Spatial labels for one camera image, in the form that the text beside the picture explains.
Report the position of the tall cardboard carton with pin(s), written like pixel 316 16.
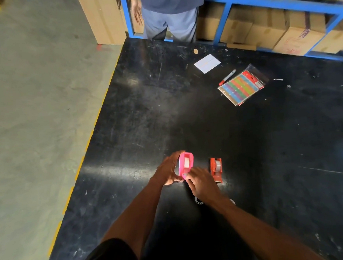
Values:
pixel 104 18

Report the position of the pink tape dispenser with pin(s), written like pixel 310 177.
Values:
pixel 187 163

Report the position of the person's left forearm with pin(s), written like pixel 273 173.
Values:
pixel 138 215

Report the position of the person's black sleeve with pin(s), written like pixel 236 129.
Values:
pixel 109 256

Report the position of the person's right fingers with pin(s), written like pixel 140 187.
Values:
pixel 194 177

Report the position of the red marker pen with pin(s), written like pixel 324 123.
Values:
pixel 227 77

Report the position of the red tape dispenser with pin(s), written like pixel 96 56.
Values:
pixel 216 170

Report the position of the person's right hand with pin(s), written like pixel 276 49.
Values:
pixel 203 186

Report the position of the person's right forearm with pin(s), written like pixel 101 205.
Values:
pixel 258 235

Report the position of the white paper sheet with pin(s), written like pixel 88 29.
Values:
pixel 207 63

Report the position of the person's left thumb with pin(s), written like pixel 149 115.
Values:
pixel 176 180

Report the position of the blue metal rack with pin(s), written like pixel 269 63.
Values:
pixel 282 4

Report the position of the person's left hand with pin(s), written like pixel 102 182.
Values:
pixel 164 171

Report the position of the stack of cardboard boxes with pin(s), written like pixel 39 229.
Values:
pixel 295 35

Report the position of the packet of coloured sticky tabs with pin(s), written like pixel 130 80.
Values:
pixel 240 87

